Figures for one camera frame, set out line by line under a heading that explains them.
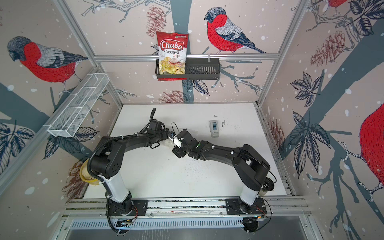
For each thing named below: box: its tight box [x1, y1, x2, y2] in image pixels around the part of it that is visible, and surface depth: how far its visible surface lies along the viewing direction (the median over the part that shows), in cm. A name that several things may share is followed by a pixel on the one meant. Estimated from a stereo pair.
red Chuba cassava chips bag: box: [156, 31, 189, 81], surface depth 86 cm
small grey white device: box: [210, 120, 219, 138], surface depth 103 cm
